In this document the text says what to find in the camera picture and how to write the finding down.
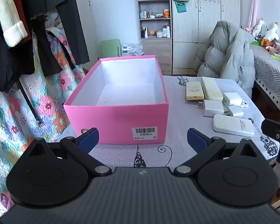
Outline wooden bookshelf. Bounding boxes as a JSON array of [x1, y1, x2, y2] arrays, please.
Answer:
[[135, 0, 173, 75]]

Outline pink cardboard box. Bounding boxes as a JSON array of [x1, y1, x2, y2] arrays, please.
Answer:
[[63, 55, 170, 145]]

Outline white power bank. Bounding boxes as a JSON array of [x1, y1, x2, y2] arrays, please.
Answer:
[[212, 113, 255, 137]]

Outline teal hanging pocket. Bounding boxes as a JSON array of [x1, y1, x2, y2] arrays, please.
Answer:
[[175, 1, 186, 13]]

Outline black jacket with white piping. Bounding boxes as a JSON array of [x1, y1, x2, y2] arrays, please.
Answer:
[[0, 2, 35, 93]]

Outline grey puffer jacket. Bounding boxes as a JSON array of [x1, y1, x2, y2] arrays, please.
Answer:
[[197, 20, 256, 98]]

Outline floral quilt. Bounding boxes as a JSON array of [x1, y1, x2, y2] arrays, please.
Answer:
[[0, 12, 101, 202]]

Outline red garment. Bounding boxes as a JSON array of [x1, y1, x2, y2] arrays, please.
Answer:
[[10, 0, 35, 45]]

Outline black garment with frilled hem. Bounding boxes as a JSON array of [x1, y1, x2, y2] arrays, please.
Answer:
[[20, 0, 63, 76]]

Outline light wooden wardrobe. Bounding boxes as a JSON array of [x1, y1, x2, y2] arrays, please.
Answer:
[[170, 0, 241, 75]]

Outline dark grey coat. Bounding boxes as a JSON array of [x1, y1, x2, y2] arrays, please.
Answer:
[[52, 0, 90, 65]]

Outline patterned grey tablecloth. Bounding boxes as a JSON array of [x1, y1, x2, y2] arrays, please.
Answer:
[[249, 42, 280, 105]]

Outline white goose plush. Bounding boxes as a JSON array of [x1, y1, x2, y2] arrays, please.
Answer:
[[262, 22, 279, 43], [251, 18, 268, 41]]

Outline black belt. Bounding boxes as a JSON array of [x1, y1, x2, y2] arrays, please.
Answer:
[[16, 77, 43, 128]]

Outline cream coat with fleece cuff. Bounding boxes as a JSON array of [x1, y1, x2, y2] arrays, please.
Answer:
[[0, 0, 29, 48]]

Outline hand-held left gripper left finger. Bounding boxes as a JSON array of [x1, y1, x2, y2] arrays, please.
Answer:
[[26, 128, 112, 177]]

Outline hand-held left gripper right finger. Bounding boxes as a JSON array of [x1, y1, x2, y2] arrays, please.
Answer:
[[174, 128, 259, 177]]

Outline square white power adapter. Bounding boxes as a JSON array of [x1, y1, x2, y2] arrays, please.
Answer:
[[203, 99, 225, 118]]

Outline plastic bag of tissue packs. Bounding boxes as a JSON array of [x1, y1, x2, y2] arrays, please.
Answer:
[[121, 42, 144, 57]]

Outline pink curtain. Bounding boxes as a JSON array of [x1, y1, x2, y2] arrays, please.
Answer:
[[247, 0, 260, 29]]

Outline white printed cloth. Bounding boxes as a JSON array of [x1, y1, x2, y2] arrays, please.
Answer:
[[87, 75, 280, 215]]

